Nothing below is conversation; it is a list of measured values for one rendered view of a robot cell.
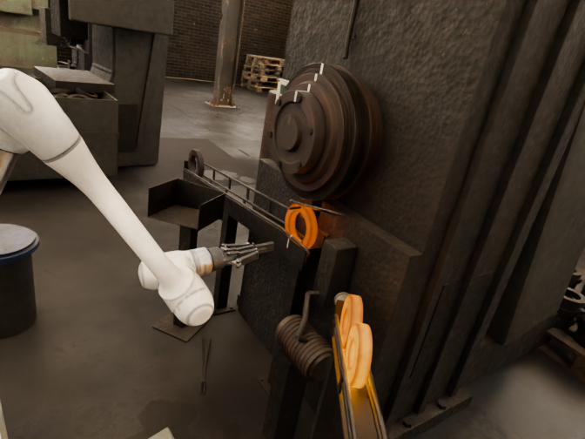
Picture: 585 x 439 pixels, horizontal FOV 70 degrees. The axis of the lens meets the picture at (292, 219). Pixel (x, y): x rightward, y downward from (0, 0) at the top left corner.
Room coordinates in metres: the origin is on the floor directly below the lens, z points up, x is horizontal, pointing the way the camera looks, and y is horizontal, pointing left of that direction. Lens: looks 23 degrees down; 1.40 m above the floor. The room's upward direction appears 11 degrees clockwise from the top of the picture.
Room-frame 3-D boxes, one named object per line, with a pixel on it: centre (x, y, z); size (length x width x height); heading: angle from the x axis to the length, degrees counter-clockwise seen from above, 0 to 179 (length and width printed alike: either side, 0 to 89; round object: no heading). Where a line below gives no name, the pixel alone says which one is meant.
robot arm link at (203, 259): (1.14, 0.26, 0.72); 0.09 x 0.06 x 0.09; 38
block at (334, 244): (1.31, -0.18, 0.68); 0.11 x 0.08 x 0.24; 127
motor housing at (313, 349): (1.14, -0.12, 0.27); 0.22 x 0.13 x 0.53; 37
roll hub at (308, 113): (1.43, 0.05, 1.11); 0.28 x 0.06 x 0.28; 37
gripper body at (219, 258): (1.18, 0.20, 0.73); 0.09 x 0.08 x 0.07; 127
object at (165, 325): (1.72, 0.48, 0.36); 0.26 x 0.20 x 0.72; 72
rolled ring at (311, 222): (1.49, -0.04, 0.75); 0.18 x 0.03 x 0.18; 36
